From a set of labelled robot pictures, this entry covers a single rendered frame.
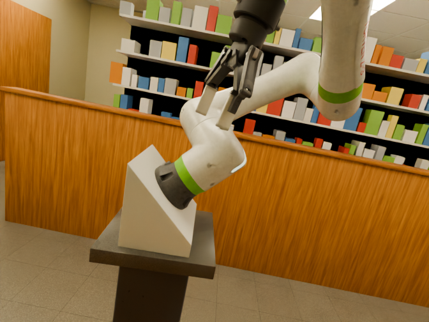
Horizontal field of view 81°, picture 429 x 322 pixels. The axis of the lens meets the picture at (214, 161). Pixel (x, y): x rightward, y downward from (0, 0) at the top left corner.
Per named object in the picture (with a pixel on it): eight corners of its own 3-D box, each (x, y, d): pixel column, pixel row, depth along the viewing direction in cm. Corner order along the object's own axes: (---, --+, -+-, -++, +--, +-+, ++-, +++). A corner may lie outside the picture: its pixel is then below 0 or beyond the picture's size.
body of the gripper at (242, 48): (276, 33, 51) (255, 77, 53) (255, 36, 58) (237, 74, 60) (248, 13, 47) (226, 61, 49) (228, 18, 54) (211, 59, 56)
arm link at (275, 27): (233, -15, 53) (255, -26, 45) (274, 16, 58) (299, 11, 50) (221, 15, 54) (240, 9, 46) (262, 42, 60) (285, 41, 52)
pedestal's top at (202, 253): (126, 208, 95) (127, 198, 94) (210, 222, 97) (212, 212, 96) (88, 262, 64) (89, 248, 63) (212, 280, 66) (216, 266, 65)
